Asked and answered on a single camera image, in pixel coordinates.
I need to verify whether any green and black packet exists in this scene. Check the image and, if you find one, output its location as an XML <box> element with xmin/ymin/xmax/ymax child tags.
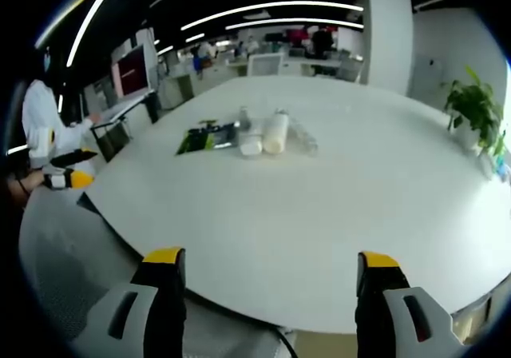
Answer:
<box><xmin>174</xmin><ymin>120</ymin><xmax>241</xmax><ymax>157</ymax></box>

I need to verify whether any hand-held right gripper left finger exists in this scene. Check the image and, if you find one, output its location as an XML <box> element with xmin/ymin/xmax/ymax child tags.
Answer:
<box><xmin>73</xmin><ymin>247</ymin><xmax>188</xmax><ymax>358</ymax></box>

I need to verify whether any person's left hand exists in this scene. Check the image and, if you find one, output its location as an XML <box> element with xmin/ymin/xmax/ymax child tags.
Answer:
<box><xmin>24</xmin><ymin>172</ymin><xmax>46</xmax><ymax>193</ymax></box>

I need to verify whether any large display screen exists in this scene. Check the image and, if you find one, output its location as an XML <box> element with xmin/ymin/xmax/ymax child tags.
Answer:
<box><xmin>110</xmin><ymin>45</ymin><xmax>151</xmax><ymax>100</ymax></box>

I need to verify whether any long ceiling light strip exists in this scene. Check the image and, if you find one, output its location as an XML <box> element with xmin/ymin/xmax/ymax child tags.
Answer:
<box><xmin>179</xmin><ymin>0</ymin><xmax>365</xmax><ymax>32</ymax></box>
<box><xmin>65</xmin><ymin>0</ymin><xmax>128</xmax><ymax>68</ymax></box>
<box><xmin>224</xmin><ymin>17</ymin><xmax>365</xmax><ymax>31</ymax></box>

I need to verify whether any cream white skincare bottle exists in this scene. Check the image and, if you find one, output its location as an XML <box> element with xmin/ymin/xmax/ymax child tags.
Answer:
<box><xmin>261</xmin><ymin>109</ymin><xmax>290</xmax><ymax>156</ymax></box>

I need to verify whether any silver capped skincare bottle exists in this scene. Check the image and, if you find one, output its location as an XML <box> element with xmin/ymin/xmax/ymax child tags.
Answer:
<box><xmin>237</xmin><ymin>105</ymin><xmax>252</xmax><ymax>133</ymax></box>

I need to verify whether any white side desk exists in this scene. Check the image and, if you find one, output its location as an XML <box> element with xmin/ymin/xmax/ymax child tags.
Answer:
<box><xmin>90</xmin><ymin>89</ymin><xmax>157</xmax><ymax>129</ymax></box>

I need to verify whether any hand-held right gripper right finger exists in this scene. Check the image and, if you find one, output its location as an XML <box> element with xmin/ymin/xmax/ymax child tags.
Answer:
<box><xmin>355</xmin><ymin>250</ymin><xmax>466</xmax><ymax>358</ymax></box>

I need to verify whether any black cable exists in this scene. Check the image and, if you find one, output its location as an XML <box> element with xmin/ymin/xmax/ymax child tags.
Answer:
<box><xmin>275</xmin><ymin>325</ymin><xmax>297</xmax><ymax>358</ymax></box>

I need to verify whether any green potted plant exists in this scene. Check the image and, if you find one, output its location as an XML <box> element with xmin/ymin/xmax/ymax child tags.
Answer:
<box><xmin>440</xmin><ymin>65</ymin><xmax>509</xmax><ymax>156</ymax></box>

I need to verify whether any black chair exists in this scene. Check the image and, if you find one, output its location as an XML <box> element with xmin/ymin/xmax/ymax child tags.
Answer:
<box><xmin>89</xmin><ymin>122</ymin><xmax>133</xmax><ymax>163</ymax></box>

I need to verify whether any clear skincare bottle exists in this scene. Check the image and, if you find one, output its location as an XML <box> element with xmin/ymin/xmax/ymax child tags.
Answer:
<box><xmin>287</xmin><ymin>117</ymin><xmax>319</xmax><ymax>156</ymax></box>

